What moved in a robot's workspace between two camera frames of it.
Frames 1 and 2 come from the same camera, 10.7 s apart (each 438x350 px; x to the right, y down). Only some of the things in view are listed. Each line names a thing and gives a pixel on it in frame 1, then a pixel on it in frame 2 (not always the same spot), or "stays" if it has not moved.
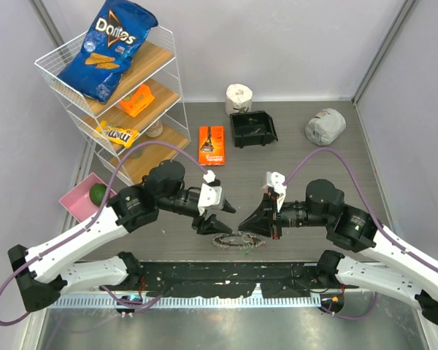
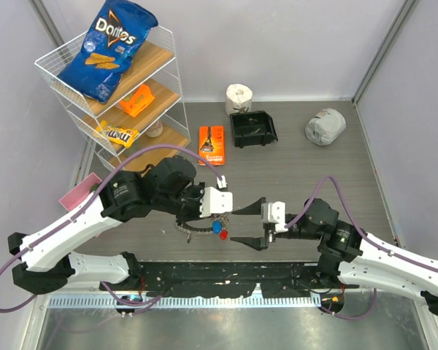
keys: [258, 130] stays
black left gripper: [210, 225] to [199, 189]
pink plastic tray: [78, 201] stays
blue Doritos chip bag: [117, 31] stays
